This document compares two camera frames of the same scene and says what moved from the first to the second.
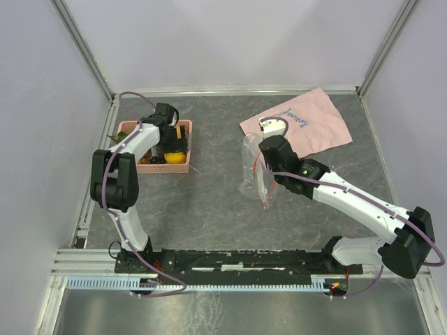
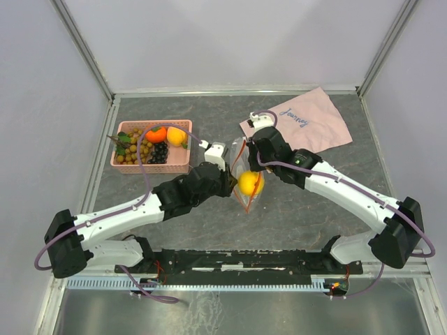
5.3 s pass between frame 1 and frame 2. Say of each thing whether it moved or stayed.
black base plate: stayed
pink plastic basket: stayed
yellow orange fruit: moved
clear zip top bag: moved
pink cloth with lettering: stayed
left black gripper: moved
